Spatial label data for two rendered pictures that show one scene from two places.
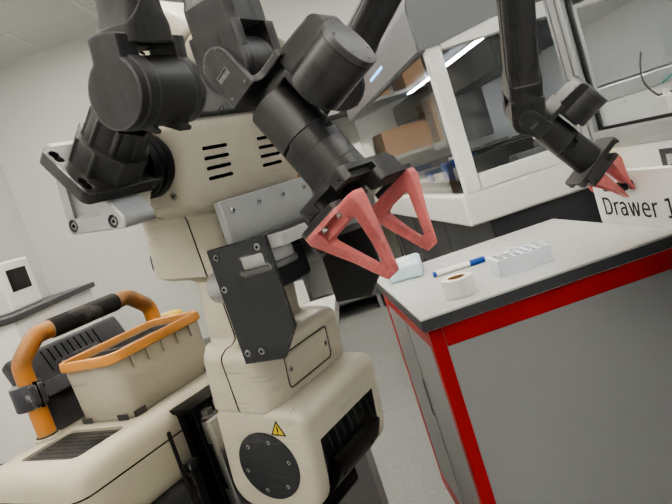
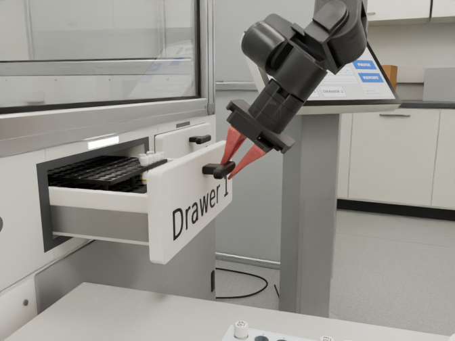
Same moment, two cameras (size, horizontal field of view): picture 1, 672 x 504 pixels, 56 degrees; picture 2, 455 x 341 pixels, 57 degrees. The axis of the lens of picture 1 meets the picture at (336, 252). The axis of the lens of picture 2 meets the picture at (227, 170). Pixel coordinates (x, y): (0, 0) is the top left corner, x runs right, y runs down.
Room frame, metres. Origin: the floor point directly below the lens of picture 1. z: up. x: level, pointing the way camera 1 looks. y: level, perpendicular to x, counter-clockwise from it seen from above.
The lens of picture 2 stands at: (1.71, -0.33, 1.02)
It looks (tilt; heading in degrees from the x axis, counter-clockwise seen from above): 11 degrees down; 200
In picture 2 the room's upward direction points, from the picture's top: straight up
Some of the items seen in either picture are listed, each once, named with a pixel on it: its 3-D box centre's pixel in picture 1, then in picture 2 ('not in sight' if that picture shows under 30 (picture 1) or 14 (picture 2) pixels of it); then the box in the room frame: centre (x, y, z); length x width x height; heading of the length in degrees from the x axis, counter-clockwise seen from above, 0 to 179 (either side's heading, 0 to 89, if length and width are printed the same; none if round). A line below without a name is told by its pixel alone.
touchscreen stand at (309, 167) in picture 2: not in sight; (315, 227); (0.21, -0.53, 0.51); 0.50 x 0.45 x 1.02; 44
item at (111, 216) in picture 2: not in sight; (75, 187); (1.18, -0.78, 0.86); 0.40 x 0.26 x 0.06; 93
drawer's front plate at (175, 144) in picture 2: not in sight; (187, 153); (0.86, -0.73, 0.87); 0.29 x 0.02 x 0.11; 3
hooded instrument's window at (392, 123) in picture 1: (509, 108); not in sight; (2.90, -0.96, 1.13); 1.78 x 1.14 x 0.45; 3
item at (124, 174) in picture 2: not in sight; (137, 170); (1.17, -0.67, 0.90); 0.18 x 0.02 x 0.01; 3
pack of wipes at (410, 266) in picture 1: (405, 267); not in sight; (1.75, -0.17, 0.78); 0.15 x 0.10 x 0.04; 171
